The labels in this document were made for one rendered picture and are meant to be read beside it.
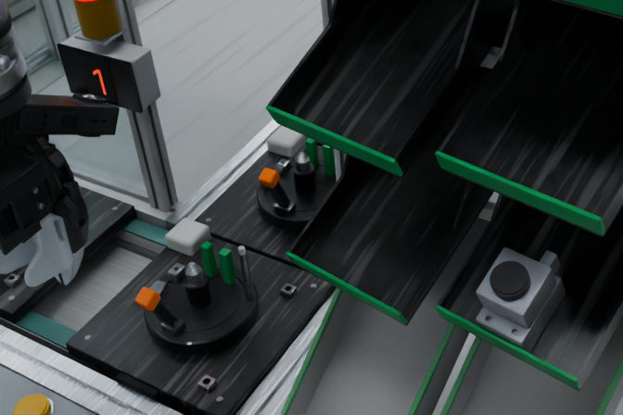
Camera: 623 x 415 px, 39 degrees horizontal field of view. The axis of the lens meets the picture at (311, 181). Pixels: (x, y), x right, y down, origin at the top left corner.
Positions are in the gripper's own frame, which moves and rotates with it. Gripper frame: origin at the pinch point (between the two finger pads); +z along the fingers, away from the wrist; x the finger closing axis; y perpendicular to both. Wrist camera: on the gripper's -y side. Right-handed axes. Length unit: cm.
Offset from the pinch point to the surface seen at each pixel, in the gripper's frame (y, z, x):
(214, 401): -9.0, 26.3, 4.6
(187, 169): -53, 37, -36
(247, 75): -83, 37, -44
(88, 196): -30, 26, -35
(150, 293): -11.9, 16.1, -4.5
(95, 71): -29.1, 1.8, -24.0
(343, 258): -14.7, 3.3, 19.6
